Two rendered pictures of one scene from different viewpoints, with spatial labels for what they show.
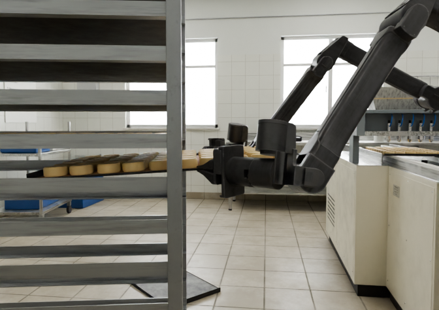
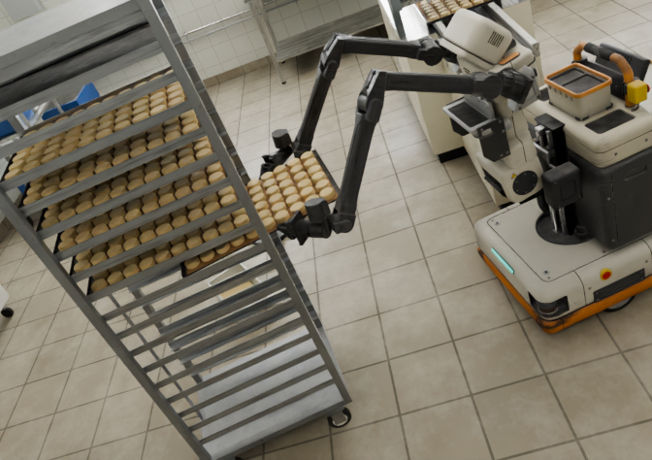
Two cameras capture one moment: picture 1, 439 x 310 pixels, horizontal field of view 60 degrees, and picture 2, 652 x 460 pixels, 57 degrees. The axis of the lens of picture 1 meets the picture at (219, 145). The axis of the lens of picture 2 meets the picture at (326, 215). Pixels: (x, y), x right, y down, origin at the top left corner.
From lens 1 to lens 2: 1.32 m
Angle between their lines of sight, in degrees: 30
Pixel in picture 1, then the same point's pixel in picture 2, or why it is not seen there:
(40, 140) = (180, 257)
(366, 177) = not seen: hidden behind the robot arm
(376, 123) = not seen: outside the picture
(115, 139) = (223, 238)
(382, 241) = not seen: hidden behind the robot
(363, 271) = (440, 141)
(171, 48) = (235, 181)
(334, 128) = (348, 191)
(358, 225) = (422, 102)
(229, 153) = (294, 222)
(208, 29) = not seen: outside the picture
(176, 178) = (269, 245)
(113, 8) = (186, 171)
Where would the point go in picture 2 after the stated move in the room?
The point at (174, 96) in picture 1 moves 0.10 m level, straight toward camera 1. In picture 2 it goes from (248, 206) to (254, 220)
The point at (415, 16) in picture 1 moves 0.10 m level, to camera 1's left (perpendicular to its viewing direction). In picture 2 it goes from (374, 109) to (342, 122)
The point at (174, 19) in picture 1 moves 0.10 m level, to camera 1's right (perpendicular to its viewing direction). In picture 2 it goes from (228, 166) to (259, 153)
